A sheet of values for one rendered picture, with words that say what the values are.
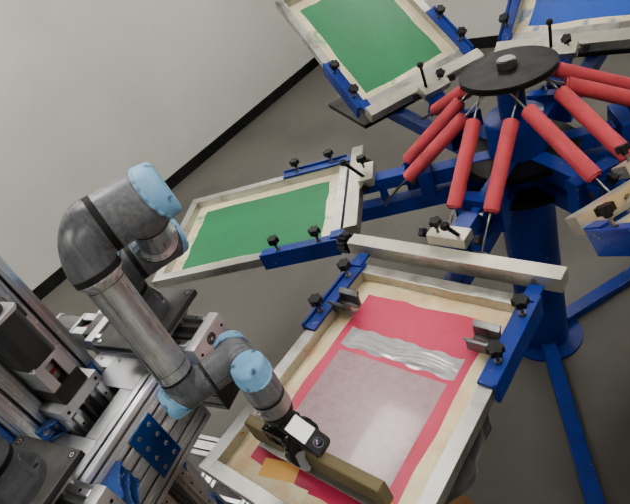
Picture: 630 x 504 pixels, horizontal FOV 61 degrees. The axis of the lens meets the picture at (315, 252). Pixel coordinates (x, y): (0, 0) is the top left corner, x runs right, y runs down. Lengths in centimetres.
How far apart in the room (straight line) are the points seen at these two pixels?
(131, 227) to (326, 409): 73
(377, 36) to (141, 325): 198
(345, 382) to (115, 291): 70
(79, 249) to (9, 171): 380
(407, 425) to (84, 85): 425
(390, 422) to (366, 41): 184
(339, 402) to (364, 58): 167
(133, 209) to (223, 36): 502
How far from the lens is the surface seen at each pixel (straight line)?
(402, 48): 266
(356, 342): 157
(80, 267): 103
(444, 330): 152
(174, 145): 549
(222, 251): 222
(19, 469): 134
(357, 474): 122
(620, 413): 249
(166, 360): 112
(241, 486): 140
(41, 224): 492
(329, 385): 150
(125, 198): 101
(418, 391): 141
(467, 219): 172
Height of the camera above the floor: 208
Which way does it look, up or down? 35 degrees down
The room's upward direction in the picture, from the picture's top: 25 degrees counter-clockwise
